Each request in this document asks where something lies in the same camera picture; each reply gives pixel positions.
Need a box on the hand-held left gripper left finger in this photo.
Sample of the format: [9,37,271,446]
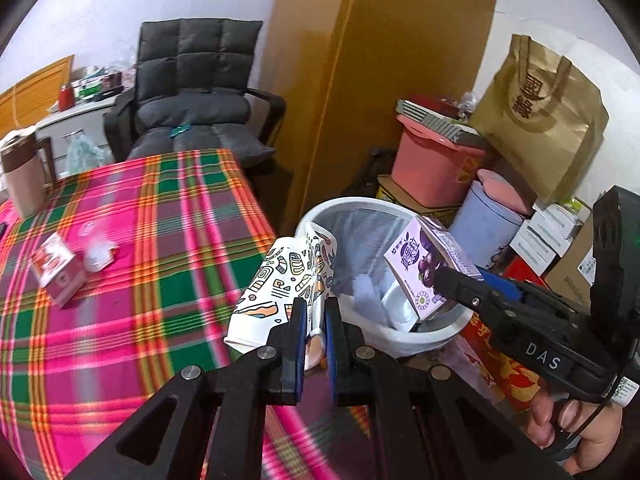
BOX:
[65,297,309,480]

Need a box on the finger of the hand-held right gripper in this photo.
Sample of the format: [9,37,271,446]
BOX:
[477,267,552,302]
[435,266,507,332]

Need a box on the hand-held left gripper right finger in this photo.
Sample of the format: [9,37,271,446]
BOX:
[324,297,573,480]

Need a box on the purple drink carton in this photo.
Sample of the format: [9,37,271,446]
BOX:
[383,215,483,322]

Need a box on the patterned paper cup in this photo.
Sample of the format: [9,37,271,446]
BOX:
[223,221,340,371]

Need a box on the white round waste bin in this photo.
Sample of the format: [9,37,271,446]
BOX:
[295,197,473,358]

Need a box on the person's right hand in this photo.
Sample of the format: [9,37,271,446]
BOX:
[525,385,623,474]

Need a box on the brown cardboard box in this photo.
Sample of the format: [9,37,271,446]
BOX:
[545,200,608,306]

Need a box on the blue bucket with pink lid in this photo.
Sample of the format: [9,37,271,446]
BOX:
[447,169,536,281]

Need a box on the white plastic cup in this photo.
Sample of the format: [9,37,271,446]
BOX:
[382,280,417,332]

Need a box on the red gift box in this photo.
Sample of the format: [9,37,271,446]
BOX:
[457,255,551,411]

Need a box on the yellow cardboard box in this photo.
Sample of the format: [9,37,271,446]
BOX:
[375,175,461,221]

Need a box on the pink plastic bin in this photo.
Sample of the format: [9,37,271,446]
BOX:
[391,115,493,208]

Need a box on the plaid tablecloth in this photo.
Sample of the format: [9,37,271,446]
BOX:
[0,149,373,480]

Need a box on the black bag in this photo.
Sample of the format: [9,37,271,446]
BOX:
[350,146,401,198]

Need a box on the grey striped flat box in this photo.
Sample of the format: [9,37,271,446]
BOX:
[395,99,488,148]

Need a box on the gold paper bag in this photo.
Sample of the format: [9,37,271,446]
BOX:
[467,34,610,206]

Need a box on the crumpled clear plastic cup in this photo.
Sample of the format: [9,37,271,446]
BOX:
[80,220,118,273]

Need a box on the wooden wardrobe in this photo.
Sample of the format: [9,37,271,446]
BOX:
[260,0,502,221]

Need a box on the small red drink carton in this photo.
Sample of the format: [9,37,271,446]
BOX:
[30,232,83,308]

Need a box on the dark grey padded chair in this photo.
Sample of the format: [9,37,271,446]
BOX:
[102,18,288,196]

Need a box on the clear plastic bag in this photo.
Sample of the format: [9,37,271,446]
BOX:
[65,132,113,177]

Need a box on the brown kettle jug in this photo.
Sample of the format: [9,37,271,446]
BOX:
[0,127,56,217]

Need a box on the white desk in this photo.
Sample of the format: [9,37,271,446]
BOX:
[35,92,126,171]

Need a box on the desk clutter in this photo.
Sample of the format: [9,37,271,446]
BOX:
[72,64,138,97]

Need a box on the wooden board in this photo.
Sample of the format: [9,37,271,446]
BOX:
[0,55,76,133]

